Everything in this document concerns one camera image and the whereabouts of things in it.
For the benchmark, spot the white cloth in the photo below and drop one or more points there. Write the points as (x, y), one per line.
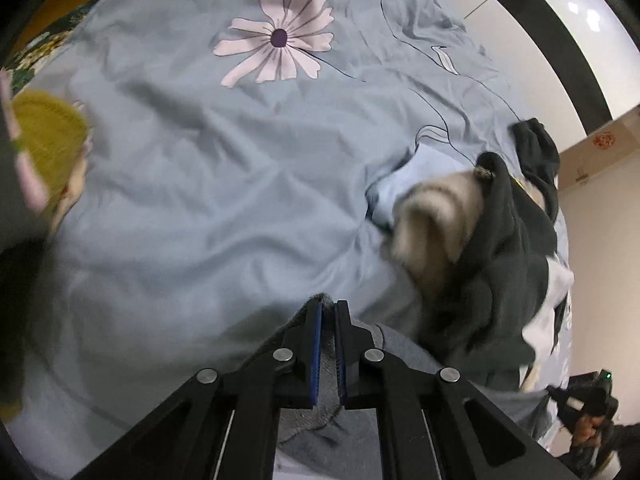
(555, 280)

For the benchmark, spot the dark cloth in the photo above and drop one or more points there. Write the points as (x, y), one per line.
(20, 280)

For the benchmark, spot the person's right forearm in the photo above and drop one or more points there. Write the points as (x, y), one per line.
(607, 452)

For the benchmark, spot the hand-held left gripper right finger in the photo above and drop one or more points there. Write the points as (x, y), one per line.
(342, 360)

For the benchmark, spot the orange green patterned blanket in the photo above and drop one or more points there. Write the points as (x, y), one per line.
(55, 20)

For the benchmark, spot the dark hoodie with beige lining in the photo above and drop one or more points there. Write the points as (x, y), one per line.
(500, 280)

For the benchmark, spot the cardboard box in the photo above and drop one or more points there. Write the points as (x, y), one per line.
(597, 160)

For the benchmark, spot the grey garment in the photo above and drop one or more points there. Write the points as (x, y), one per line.
(402, 355)

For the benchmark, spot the person's right hand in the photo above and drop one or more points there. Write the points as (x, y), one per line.
(585, 430)

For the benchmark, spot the pink cloth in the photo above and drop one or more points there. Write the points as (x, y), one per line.
(27, 180)

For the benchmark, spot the yellow knitted garment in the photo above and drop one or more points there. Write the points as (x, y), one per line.
(47, 130)

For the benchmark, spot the light blue cloth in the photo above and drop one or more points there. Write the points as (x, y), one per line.
(395, 190)

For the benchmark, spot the blue flower print bedsheet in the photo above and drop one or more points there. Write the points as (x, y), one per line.
(200, 170)

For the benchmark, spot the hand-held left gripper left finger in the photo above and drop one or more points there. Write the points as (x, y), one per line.
(315, 360)

